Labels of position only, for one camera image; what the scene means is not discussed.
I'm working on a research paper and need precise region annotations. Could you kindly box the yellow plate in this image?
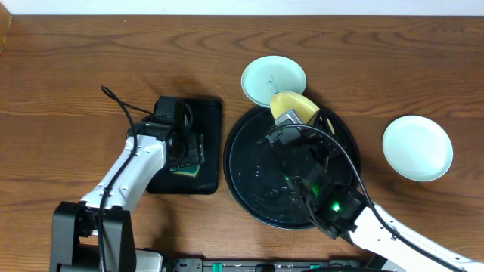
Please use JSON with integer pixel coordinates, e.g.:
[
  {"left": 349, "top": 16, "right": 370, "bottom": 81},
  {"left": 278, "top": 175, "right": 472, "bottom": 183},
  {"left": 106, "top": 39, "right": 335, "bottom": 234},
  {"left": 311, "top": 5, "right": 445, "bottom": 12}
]
[{"left": 270, "top": 91, "right": 335, "bottom": 134}]

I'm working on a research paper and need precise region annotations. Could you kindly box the light blue plate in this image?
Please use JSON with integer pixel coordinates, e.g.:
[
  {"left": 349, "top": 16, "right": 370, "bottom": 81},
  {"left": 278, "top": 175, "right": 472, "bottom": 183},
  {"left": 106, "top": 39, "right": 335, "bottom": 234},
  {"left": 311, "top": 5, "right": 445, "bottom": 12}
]
[
  {"left": 240, "top": 56, "right": 307, "bottom": 108},
  {"left": 382, "top": 115, "right": 454, "bottom": 182}
]

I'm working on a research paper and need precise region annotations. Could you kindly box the green scouring sponge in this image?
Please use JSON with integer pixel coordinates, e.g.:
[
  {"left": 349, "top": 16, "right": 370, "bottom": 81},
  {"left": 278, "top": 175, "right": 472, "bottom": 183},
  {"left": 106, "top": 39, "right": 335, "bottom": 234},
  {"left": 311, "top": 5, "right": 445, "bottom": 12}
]
[{"left": 170, "top": 165, "right": 200, "bottom": 178}]

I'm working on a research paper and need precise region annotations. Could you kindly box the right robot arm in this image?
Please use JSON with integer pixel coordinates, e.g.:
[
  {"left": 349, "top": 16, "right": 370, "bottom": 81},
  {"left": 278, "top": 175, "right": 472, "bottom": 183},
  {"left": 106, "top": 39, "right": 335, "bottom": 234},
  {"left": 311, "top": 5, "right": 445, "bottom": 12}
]
[{"left": 274, "top": 126, "right": 483, "bottom": 271}]

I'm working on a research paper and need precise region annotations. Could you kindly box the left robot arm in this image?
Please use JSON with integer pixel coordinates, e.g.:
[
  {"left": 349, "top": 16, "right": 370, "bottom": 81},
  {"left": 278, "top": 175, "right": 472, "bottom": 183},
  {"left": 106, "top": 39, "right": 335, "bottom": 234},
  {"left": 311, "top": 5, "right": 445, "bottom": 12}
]
[{"left": 49, "top": 122, "right": 205, "bottom": 271}]

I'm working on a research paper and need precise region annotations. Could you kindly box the black rectangular tray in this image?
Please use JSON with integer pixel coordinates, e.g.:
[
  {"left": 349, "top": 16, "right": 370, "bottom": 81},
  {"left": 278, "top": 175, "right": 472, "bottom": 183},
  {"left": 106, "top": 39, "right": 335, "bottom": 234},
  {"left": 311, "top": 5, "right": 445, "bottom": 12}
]
[{"left": 147, "top": 99, "right": 222, "bottom": 195}]

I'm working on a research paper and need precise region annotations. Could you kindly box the black round tray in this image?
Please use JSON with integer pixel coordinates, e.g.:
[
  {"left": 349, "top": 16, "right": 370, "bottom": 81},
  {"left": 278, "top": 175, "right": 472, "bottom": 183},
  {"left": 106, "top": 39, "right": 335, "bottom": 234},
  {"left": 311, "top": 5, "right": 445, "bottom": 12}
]
[{"left": 223, "top": 107, "right": 361, "bottom": 230}]

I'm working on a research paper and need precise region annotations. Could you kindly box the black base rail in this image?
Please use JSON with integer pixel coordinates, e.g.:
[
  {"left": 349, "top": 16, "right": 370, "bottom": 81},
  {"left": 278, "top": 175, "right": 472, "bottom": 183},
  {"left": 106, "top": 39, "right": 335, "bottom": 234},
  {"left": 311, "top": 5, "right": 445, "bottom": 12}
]
[{"left": 134, "top": 248, "right": 398, "bottom": 272}]

